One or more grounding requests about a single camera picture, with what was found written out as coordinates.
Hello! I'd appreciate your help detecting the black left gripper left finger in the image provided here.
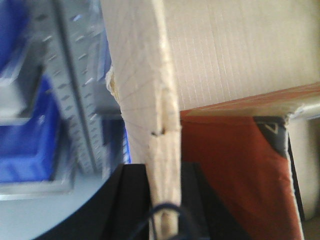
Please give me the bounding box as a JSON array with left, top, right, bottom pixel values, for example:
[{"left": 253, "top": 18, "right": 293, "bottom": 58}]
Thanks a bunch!
[{"left": 38, "top": 164, "right": 151, "bottom": 240}]

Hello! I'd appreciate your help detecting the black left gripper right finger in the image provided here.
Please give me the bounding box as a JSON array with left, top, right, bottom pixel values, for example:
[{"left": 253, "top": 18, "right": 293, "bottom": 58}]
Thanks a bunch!
[{"left": 181, "top": 162, "right": 248, "bottom": 240}]

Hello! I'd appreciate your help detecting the red printed cardboard box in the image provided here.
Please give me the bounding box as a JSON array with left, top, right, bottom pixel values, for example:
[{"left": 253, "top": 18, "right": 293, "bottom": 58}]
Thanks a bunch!
[{"left": 180, "top": 83, "right": 320, "bottom": 240}]

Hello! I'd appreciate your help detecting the plain brown cardboard box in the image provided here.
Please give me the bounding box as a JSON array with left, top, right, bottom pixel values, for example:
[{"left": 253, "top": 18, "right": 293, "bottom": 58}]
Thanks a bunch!
[{"left": 100, "top": 0, "right": 320, "bottom": 205}]

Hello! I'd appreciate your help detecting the grey perforated shelf upright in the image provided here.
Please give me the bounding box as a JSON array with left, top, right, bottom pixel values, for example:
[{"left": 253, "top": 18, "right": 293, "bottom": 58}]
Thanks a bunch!
[{"left": 29, "top": 0, "right": 107, "bottom": 174}]

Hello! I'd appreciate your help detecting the blue storage bin on rack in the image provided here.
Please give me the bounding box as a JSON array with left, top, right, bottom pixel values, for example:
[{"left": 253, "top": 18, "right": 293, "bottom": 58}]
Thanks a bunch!
[{"left": 0, "top": 76, "right": 61, "bottom": 183}]

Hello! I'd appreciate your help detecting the dark blue cable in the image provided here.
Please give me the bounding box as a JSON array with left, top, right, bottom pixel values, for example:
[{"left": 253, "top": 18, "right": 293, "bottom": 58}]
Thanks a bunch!
[{"left": 132, "top": 202, "right": 198, "bottom": 240}]

